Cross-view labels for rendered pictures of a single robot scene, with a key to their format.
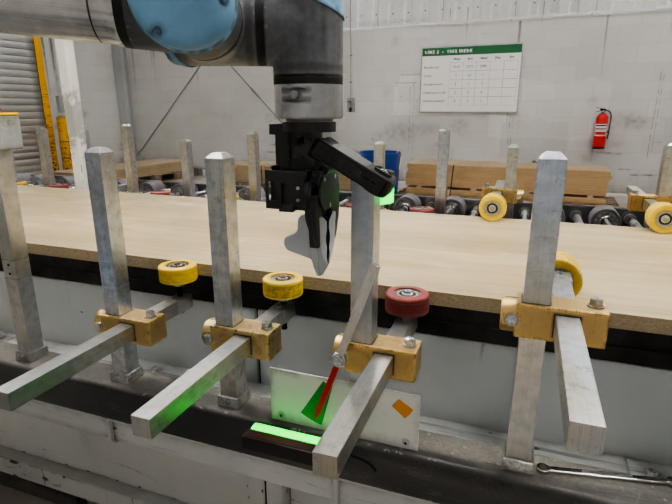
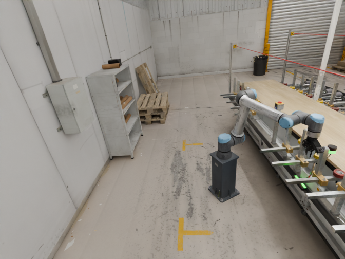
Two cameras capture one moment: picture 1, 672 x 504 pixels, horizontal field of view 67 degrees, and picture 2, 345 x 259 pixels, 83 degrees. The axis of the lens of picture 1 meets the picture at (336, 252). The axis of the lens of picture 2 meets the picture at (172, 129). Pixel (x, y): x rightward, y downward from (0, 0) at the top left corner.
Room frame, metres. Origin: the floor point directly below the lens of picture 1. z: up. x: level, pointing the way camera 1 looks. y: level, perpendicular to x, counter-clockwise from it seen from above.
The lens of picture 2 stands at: (-0.71, -0.87, 2.06)
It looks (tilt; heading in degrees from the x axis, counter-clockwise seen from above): 27 degrees down; 73
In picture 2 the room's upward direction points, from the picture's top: 7 degrees counter-clockwise
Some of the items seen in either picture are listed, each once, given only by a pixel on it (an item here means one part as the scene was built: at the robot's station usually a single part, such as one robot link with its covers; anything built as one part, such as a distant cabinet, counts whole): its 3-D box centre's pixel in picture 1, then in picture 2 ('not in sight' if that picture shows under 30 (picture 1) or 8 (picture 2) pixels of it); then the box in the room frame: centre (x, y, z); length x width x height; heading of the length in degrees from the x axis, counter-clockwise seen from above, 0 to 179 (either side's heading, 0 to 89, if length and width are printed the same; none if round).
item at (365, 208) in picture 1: (364, 324); (318, 171); (0.75, -0.04, 0.90); 0.04 x 0.04 x 0.48; 70
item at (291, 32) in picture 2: not in sight; (287, 60); (2.76, 2.21, 1.25); 0.15 x 0.08 x 1.10; 70
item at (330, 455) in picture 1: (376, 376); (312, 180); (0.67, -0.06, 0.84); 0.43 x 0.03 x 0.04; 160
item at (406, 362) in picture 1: (377, 353); (319, 178); (0.74, -0.07, 0.85); 0.14 x 0.06 x 0.05; 70
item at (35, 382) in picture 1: (113, 340); (282, 149); (0.85, 0.41, 0.82); 0.44 x 0.03 x 0.04; 160
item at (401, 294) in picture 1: (406, 319); (338, 177); (0.86, -0.13, 0.85); 0.08 x 0.08 x 0.11
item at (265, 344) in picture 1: (241, 336); (301, 160); (0.83, 0.17, 0.84); 0.14 x 0.06 x 0.05; 70
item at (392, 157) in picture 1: (380, 177); not in sight; (6.70, -0.59, 0.36); 0.59 x 0.57 x 0.73; 156
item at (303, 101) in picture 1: (308, 104); (313, 133); (0.69, 0.04, 1.23); 0.10 x 0.09 x 0.05; 160
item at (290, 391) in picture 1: (340, 408); (309, 182); (0.73, -0.01, 0.75); 0.26 x 0.01 x 0.10; 70
